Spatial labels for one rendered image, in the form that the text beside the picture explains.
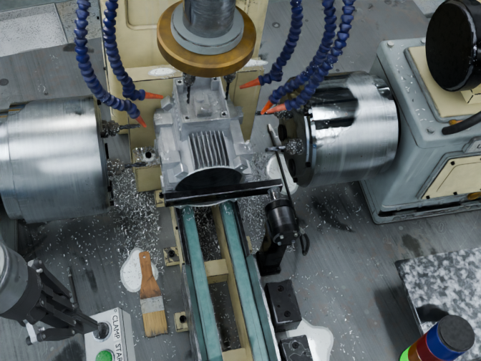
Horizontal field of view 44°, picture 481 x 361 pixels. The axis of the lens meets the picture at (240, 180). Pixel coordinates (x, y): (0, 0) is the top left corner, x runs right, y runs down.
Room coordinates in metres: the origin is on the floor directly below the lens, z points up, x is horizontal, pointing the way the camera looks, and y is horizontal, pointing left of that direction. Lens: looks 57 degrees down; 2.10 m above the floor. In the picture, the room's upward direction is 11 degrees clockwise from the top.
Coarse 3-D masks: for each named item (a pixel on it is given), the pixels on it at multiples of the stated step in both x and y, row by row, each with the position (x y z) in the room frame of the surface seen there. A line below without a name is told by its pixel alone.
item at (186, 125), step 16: (176, 80) 0.83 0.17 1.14; (208, 80) 0.86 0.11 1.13; (176, 96) 0.79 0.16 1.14; (192, 96) 0.82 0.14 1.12; (208, 96) 0.83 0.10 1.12; (224, 96) 0.81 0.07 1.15; (176, 112) 0.78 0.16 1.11; (192, 112) 0.78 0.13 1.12; (208, 112) 0.78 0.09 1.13; (224, 112) 0.77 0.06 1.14; (192, 128) 0.73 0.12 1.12; (208, 128) 0.74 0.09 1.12; (224, 128) 0.76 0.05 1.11
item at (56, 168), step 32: (0, 128) 0.62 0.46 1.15; (32, 128) 0.63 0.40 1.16; (64, 128) 0.64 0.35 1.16; (96, 128) 0.66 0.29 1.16; (0, 160) 0.56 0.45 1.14; (32, 160) 0.57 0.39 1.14; (64, 160) 0.59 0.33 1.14; (96, 160) 0.60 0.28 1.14; (0, 192) 0.52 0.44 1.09; (32, 192) 0.53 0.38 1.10; (64, 192) 0.55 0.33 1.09; (96, 192) 0.57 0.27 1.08
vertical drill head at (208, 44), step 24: (192, 0) 0.76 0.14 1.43; (216, 0) 0.76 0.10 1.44; (168, 24) 0.79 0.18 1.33; (192, 24) 0.76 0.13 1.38; (216, 24) 0.76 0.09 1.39; (240, 24) 0.80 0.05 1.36; (168, 48) 0.73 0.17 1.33; (192, 48) 0.74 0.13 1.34; (216, 48) 0.74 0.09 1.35; (240, 48) 0.77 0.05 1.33; (192, 72) 0.71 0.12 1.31; (216, 72) 0.72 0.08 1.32
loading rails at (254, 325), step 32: (160, 192) 0.74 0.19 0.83; (192, 224) 0.63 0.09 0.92; (224, 224) 0.64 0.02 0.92; (192, 256) 0.55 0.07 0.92; (224, 256) 0.60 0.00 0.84; (192, 288) 0.47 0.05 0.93; (256, 288) 0.50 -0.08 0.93; (192, 320) 0.40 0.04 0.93; (256, 320) 0.44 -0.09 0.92; (192, 352) 0.37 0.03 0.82; (224, 352) 0.38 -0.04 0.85; (256, 352) 0.37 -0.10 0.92
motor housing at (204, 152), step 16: (160, 112) 0.81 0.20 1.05; (160, 128) 0.76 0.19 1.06; (176, 128) 0.76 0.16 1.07; (240, 128) 0.80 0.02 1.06; (160, 144) 0.73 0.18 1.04; (176, 144) 0.72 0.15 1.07; (192, 144) 0.72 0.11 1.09; (208, 144) 0.71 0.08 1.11; (224, 144) 0.73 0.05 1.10; (192, 160) 0.68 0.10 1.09; (208, 160) 0.68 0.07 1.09; (224, 160) 0.69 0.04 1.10; (192, 176) 0.73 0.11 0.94; (208, 176) 0.74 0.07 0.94; (224, 176) 0.74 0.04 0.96; (240, 176) 0.72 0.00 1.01
